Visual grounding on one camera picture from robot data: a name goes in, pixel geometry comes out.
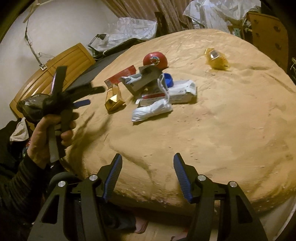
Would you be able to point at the yellow crumpled wrapper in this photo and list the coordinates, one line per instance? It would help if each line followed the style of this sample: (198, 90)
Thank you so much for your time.
(216, 59)

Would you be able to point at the gold small box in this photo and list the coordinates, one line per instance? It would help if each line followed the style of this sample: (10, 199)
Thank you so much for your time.
(114, 99)

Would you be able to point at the black desk lamp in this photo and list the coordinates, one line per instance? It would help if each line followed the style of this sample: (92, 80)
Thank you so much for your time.
(98, 43)

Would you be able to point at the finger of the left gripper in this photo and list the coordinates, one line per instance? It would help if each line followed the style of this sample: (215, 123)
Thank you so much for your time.
(81, 103)
(84, 90)

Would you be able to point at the black plastic bag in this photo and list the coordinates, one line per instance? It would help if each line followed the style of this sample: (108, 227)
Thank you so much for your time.
(35, 107)

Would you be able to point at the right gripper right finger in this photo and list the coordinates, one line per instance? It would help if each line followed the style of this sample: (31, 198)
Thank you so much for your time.
(183, 176)

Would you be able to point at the white ceiling fan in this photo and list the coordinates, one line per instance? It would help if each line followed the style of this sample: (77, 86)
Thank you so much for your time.
(33, 7)

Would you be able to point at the pink-brown curtain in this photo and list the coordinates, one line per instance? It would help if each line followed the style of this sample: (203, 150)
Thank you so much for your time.
(172, 11)

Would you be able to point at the dark sleeved left forearm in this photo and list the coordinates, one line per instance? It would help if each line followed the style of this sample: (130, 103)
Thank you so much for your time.
(21, 198)

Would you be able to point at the wooden headboard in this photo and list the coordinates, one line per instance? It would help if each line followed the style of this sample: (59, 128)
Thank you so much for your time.
(77, 59)

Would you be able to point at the red rectangular carton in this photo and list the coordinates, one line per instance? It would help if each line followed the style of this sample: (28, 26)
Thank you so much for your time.
(115, 79)

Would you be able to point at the blue bottle cap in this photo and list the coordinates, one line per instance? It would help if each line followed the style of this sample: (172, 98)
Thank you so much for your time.
(168, 80)

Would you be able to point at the right white plastic cover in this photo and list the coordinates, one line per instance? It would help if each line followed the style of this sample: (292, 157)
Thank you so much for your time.
(219, 15)

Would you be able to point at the person's left hand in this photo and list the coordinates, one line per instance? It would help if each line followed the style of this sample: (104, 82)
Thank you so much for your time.
(38, 150)

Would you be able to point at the left white plastic cover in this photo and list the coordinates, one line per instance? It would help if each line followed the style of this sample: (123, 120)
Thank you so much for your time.
(129, 28)

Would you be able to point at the wooden chest of drawers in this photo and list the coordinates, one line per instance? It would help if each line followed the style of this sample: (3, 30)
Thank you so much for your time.
(270, 36)

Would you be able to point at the white wet wipes pack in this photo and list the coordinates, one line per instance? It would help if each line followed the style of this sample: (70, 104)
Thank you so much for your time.
(183, 91)

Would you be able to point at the white silver foil bag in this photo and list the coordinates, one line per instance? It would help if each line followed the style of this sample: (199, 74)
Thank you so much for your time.
(161, 106)

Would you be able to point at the dark grey mattress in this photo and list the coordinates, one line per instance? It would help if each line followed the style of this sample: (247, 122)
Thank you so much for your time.
(88, 75)

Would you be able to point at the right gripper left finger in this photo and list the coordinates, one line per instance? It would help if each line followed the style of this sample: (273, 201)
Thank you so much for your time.
(112, 176)

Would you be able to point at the white plastic cover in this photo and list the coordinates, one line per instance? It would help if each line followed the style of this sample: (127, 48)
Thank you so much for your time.
(129, 28)
(219, 15)

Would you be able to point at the grey cardboard box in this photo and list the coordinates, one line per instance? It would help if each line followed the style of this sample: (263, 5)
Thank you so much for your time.
(137, 82)

